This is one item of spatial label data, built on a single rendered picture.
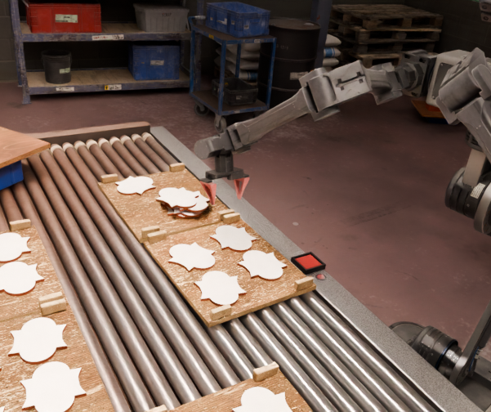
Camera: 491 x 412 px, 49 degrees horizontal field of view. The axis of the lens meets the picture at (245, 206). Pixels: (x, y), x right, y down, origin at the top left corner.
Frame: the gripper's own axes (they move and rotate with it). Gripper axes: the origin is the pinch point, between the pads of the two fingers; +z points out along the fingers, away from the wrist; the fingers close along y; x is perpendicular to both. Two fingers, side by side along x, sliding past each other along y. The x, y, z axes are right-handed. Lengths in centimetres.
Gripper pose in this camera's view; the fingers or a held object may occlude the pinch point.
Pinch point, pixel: (225, 199)
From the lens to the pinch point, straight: 167.6
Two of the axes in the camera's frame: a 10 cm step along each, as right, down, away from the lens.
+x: 5.5, 2.0, -8.1
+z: 0.5, 9.6, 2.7
